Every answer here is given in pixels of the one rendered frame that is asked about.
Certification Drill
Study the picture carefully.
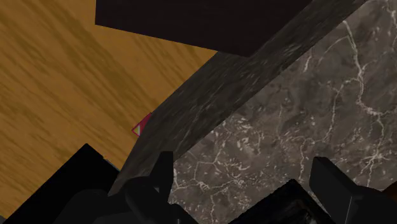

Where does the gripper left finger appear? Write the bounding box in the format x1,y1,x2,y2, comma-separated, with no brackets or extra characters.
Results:
55,151,199,224

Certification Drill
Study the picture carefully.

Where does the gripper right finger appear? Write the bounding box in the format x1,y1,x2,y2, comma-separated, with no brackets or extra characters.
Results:
309,156,397,224

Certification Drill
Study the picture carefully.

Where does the small red-edged flat object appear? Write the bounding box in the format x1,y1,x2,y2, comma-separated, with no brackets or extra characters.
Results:
131,112,153,137

